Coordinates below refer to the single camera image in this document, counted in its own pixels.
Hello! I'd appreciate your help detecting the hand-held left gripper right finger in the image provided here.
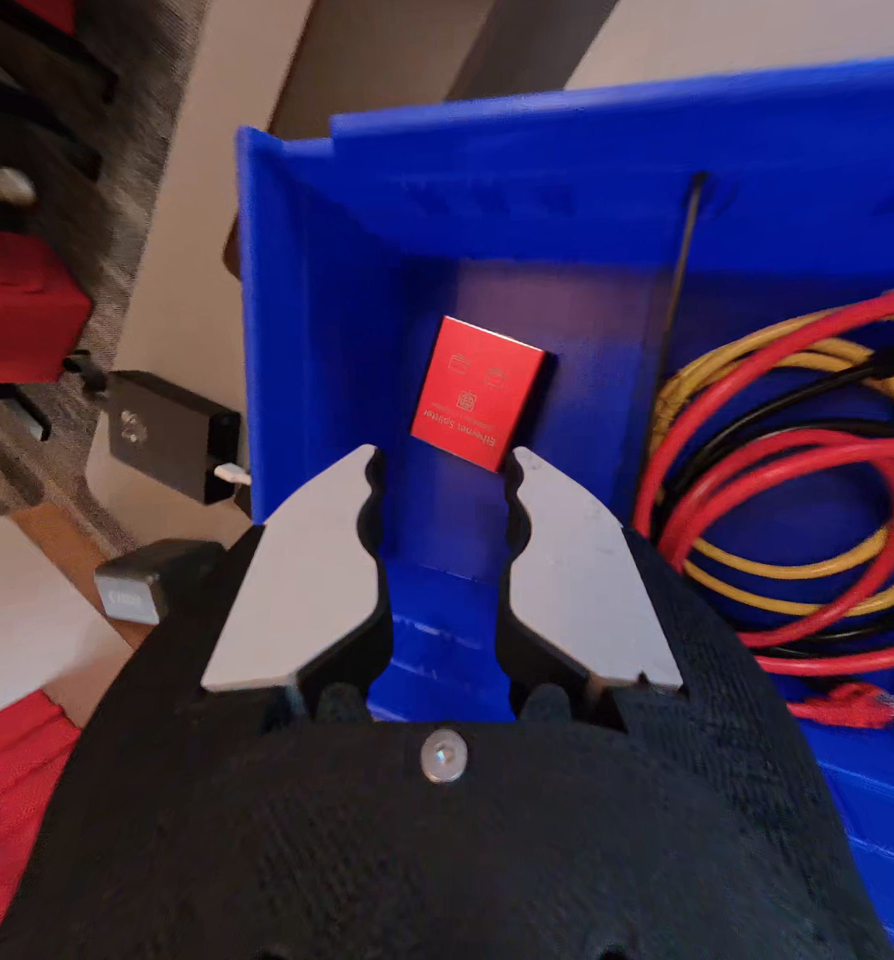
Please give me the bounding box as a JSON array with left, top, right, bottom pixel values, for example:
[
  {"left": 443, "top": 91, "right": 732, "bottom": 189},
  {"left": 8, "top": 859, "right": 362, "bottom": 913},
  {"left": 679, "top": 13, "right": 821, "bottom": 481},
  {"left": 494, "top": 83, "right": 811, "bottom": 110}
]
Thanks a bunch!
[{"left": 495, "top": 445, "right": 685, "bottom": 694}]

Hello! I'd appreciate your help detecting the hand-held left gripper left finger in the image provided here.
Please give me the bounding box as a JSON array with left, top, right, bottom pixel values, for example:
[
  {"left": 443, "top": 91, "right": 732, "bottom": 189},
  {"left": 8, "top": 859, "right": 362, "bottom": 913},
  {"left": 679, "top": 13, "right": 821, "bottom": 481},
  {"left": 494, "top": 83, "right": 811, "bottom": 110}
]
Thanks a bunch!
[{"left": 200, "top": 443, "right": 395, "bottom": 694}]

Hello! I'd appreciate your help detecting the red ethernet splitter box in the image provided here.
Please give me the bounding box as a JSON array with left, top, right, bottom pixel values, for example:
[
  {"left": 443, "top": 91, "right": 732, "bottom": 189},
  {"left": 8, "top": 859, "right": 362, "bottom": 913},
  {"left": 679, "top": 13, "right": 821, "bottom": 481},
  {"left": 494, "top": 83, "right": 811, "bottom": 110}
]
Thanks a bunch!
[{"left": 408, "top": 315, "right": 550, "bottom": 474}]

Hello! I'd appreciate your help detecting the red ethernet cable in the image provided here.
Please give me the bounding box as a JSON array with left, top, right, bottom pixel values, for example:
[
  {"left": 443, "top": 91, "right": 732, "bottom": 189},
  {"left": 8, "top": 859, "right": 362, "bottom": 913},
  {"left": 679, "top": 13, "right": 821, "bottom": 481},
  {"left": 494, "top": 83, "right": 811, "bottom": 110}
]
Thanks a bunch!
[{"left": 632, "top": 288, "right": 894, "bottom": 730}]

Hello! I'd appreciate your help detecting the black ethernet cable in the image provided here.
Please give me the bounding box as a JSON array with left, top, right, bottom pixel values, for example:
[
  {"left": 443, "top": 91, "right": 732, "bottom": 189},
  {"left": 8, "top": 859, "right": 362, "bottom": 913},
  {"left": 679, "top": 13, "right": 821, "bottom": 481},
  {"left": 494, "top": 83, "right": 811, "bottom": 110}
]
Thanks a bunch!
[{"left": 652, "top": 337, "right": 894, "bottom": 647}]

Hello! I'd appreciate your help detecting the blue plastic bin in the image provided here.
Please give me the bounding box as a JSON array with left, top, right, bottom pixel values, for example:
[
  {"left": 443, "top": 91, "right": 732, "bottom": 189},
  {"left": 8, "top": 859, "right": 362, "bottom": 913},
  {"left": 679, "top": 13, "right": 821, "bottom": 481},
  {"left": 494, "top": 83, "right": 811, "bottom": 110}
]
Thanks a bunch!
[{"left": 235, "top": 52, "right": 894, "bottom": 960}]

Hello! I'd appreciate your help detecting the grey power adapter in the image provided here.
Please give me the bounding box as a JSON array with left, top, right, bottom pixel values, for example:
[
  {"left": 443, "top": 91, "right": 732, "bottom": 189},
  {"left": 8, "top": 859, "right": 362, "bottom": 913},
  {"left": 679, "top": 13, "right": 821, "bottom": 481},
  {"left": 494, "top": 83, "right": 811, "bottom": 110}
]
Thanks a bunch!
[{"left": 93, "top": 539, "right": 223, "bottom": 628}]

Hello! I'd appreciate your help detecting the black bin divider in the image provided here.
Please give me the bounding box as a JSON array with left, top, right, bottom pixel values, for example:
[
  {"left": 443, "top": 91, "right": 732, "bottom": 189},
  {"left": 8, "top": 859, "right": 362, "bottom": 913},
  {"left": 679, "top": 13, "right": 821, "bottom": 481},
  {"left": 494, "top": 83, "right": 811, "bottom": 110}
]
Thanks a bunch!
[{"left": 642, "top": 171, "right": 712, "bottom": 489}]

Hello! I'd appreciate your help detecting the red plastic bin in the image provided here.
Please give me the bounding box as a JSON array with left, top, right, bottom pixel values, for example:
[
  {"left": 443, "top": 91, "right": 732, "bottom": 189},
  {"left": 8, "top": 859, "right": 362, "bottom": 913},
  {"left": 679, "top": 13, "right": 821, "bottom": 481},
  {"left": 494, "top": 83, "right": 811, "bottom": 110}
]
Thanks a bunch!
[
  {"left": 0, "top": 689, "right": 82, "bottom": 960},
  {"left": 0, "top": 224, "right": 94, "bottom": 384}
]

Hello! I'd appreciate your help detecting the yellow ethernet cable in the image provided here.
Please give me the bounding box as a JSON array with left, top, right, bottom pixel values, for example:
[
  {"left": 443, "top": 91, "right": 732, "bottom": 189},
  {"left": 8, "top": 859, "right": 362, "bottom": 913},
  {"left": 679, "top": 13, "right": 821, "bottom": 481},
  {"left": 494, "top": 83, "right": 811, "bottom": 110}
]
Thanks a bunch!
[{"left": 652, "top": 310, "right": 894, "bottom": 621}]

